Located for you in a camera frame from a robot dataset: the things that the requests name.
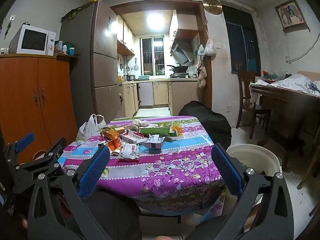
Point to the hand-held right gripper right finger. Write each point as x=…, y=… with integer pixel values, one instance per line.
x=226, y=172

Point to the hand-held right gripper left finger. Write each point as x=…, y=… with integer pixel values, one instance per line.
x=96, y=172

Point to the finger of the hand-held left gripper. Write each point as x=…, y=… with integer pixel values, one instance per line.
x=25, y=141
x=53, y=148

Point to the white plastic bucket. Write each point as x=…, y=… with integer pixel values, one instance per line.
x=252, y=155

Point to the orange and white packet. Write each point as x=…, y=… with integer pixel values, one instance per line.
x=115, y=145

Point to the white snack packet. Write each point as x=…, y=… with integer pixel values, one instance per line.
x=130, y=152

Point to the orange gold packet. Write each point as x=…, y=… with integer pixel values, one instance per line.
x=110, y=133

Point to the small yellow box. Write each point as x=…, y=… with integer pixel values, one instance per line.
x=119, y=129

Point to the red and white box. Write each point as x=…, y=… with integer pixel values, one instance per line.
x=132, y=137

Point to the orange plastic bottle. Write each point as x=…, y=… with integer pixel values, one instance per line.
x=178, y=128

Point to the white printed wrapper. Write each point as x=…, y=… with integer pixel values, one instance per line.
x=157, y=139

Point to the long green box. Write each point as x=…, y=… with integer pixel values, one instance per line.
x=155, y=130

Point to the orange wooden cabinet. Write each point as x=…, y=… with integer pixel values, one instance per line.
x=37, y=92

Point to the black cloth covered stool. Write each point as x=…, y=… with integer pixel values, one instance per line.
x=207, y=122

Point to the floral purple tablecloth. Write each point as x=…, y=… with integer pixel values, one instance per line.
x=162, y=170

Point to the crumpled white tissue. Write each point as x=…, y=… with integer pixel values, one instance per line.
x=138, y=124

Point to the dark wooden chair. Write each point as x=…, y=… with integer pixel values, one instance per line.
x=246, y=90

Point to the brown wooden chair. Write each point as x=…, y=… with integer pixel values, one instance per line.
x=311, y=167

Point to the dark wooden dining table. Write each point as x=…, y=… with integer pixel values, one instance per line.
x=282, y=105

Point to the grey refrigerator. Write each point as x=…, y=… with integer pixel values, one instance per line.
x=102, y=67

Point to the small white bottle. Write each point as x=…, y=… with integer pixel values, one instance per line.
x=64, y=49

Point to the hanging beige cloth bags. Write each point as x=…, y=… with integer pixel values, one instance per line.
x=201, y=75

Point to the steel kettle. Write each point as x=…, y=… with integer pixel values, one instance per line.
x=130, y=77

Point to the white microwave oven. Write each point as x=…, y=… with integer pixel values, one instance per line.
x=32, y=40

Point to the beige kitchen base cabinets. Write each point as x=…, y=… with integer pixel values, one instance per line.
x=160, y=92

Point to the teal basin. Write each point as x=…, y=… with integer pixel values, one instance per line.
x=143, y=77

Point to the green red clothes pile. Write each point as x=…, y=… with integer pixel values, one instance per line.
x=270, y=75

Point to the gas stove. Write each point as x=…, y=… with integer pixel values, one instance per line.
x=179, y=74

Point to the black wok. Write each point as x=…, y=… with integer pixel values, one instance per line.
x=180, y=68

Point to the white cloth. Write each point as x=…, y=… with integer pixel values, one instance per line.
x=297, y=82

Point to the blue cloth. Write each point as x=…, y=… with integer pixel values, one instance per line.
x=313, y=86

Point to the hanging white plastic bag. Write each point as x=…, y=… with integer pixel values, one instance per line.
x=210, y=48

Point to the steel range hood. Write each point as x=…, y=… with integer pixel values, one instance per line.
x=181, y=52

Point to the beige board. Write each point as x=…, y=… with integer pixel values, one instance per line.
x=310, y=75

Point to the barred kitchen window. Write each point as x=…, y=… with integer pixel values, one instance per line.
x=152, y=55

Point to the dark window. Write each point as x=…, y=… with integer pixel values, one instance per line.
x=240, y=42

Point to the beige upper kitchen cabinets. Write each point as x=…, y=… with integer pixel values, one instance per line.
x=125, y=37

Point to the green yellow bundle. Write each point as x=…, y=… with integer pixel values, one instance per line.
x=75, y=10

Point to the brown upper kitchen cabinet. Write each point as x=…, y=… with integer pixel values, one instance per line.
x=186, y=25

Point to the round ceiling lamp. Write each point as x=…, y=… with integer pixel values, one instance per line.
x=155, y=21

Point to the framed elephant picture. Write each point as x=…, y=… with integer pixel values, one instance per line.
x=291, y=13

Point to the white wall socket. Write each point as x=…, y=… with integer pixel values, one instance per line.
x=12, y=17

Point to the white wall switch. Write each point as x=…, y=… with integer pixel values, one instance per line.
x=218, y=45

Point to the gold wall clock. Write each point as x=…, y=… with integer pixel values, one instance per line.
x=212, y=5

